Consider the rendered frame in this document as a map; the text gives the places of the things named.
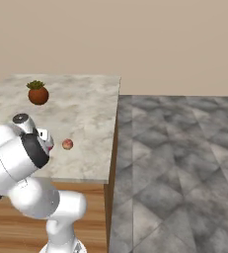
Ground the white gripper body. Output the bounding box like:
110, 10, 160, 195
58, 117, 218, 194
43, 133, 55, 154

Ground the peach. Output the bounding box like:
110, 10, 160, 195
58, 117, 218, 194
61, 138, 74, 151

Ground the plant in brown round pot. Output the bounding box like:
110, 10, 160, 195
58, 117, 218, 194
26, 79, 50, 106

